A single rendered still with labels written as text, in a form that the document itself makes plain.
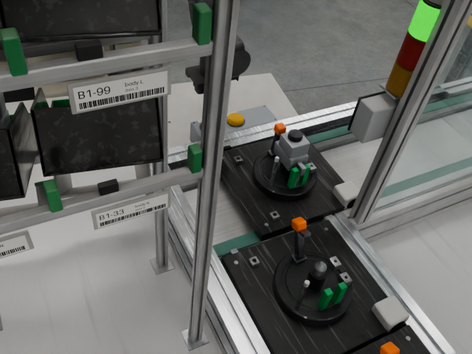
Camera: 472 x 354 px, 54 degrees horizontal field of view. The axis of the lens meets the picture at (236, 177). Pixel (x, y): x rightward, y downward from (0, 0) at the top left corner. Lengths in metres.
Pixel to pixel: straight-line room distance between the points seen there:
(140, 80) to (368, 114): 0.47
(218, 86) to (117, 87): 0.10
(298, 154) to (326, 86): 2.16
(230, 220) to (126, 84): 0.62
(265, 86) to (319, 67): 1.82
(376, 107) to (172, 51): 0.46
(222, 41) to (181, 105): 0.93
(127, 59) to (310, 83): 2.71
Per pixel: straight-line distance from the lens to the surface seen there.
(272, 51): 3.32
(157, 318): 0.92
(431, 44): 0.75
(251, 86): 1.44
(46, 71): 0.39
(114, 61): 0.40
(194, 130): 1.11
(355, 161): 1.18
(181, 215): 0.94
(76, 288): 0.97
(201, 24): 0.41
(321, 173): 1.04
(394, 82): 0.80
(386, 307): 0.86
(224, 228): 0.97
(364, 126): 0.81
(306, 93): 2.98
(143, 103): 0.52
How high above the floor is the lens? 1.68
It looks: 46 degrees down
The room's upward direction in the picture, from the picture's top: 8 degrees clockwise
